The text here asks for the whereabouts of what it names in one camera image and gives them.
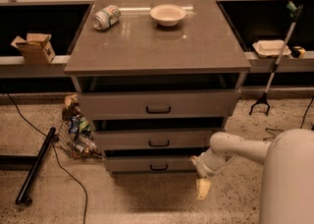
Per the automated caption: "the wire basket with trash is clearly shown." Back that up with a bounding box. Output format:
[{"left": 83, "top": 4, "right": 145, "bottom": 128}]
[{"left": 57, "top": 94, "right": 102, "bottom": 159}]

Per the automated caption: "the grey top drawer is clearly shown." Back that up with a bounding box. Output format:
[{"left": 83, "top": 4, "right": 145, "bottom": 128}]
[{"left": 78, "top": 90, "right": 239, "bottom": 120}]

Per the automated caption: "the grey drawer cabinet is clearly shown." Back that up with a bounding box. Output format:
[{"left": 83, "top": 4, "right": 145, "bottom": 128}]
[{"left": 64, "top": 0, "right": 252, "bottom": 179}]

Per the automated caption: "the small cardboard box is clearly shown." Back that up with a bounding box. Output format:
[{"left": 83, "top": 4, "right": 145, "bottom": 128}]
[{"left": 11, "top": 33, "right": 55, "bottom": 65}]

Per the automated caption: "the yellow tape measure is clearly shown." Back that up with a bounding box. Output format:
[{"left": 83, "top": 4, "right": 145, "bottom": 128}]
[{"left": 291, "top": 46, "right": 305, "bottom": 58}]

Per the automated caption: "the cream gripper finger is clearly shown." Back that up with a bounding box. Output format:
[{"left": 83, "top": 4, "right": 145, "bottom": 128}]
[{"left": 196, "top": 178, "right": 211, "bottom": 200}]

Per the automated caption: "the white takeout container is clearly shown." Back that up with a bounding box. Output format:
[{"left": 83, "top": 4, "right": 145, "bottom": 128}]
[{"left": 252, "top": 39, "right": 291, "bottom": 58}]

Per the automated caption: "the black floor cable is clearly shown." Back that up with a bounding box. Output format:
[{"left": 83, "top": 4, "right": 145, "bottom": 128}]
[{"left": 0, "top": 80, "right": 89, "bottom": 224}]

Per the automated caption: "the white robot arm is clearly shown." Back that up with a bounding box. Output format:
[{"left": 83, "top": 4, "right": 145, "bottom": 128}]
[{"left": 190, "top": 129, "right": 314, "bottom": 224}]

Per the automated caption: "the grey middle drawer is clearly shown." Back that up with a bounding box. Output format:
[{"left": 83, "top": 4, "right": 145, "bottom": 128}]
[{"left": 93, "top": 129, "right": 217, "bottom": 150}]

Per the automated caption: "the crushed soda can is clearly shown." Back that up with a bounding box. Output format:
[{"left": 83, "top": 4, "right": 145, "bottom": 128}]
[{"left": 93, "top": 5, "right": 121, "bottom": 30}]

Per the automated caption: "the black power adapter cable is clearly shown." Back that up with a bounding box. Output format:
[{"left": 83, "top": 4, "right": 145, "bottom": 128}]
[{"left": 263, "top": 93, "right": 314, "bottom": 141}]

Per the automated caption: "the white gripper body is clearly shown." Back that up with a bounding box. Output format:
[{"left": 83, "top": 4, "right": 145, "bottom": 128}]
[{"left": 190, "top": 149, "right": 226, "bottom": 178}]

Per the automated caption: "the white paper bowl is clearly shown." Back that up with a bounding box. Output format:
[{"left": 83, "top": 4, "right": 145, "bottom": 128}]
[{"left": 150, "top": 4, "right": 186, "bottom": 27}]

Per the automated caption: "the black tube table leg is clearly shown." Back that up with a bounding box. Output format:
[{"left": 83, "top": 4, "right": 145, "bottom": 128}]
[{"left": 15, "top": 127, "right": 56, "bottom": 205}]

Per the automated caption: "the grey drawer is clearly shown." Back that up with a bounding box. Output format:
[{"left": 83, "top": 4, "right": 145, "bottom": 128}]
[
  {"left": 93, "top": 129, "right": 217, "bottom": 150},
  {"left": 78, "top": 90, "right": 239, "bottom": 120},
  {"left": 103, "top": 155, "right": 196, "bottom": 174}
]

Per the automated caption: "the reacher grabber tool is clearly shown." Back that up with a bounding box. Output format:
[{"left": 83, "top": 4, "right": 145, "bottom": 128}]
[{"left": 249, "top": 1, "right": 303, "bottom": 116}]

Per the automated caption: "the grey bottom drawer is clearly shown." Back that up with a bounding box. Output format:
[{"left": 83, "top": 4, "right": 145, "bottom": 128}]
[{"left": 103, "top": 155, "right": 196, "bottom": 174}]

